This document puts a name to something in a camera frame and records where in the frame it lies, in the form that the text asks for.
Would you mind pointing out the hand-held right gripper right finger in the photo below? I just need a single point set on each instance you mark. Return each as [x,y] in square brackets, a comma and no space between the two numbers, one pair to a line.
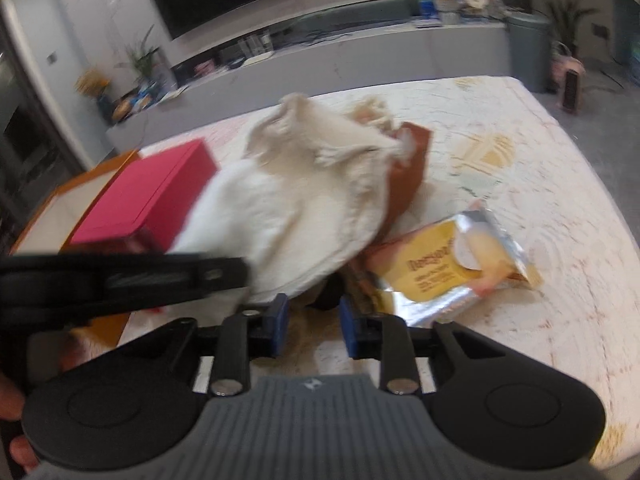
[349,330]

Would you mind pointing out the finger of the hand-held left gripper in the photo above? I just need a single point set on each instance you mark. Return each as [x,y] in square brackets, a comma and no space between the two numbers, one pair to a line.
[165,280]

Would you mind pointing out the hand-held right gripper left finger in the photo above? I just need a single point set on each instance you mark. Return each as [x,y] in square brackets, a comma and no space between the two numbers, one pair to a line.
[280,325]

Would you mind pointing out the orange cardboard box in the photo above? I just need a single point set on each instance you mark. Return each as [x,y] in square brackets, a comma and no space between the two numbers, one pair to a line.
[75,190]

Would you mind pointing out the person's left hand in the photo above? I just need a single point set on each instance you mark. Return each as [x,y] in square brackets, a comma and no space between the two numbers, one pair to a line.
[11,405]

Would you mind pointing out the red box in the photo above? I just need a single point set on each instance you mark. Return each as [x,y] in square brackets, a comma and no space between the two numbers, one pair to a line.
[145,195]

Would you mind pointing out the yellow snack packet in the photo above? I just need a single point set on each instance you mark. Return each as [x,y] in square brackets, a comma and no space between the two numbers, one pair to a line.
[430,260]

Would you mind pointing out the yellow flowers in dark vase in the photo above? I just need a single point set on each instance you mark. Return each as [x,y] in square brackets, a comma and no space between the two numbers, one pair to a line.
[95,87]

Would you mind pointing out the green plant in vase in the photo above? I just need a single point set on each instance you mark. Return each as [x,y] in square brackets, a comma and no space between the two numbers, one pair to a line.
[142,57]

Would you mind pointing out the patterned tablecloth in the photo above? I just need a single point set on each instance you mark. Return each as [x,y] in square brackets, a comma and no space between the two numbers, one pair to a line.
[540,200]

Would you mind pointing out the white television console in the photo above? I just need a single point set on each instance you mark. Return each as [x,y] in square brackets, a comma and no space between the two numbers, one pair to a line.
[360,55]

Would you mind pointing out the grey trash can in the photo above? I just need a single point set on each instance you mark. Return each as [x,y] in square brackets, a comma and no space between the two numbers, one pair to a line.
[529,50]

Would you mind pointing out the tall potted plant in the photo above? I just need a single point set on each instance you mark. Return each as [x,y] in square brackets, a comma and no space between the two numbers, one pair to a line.
[562,10]

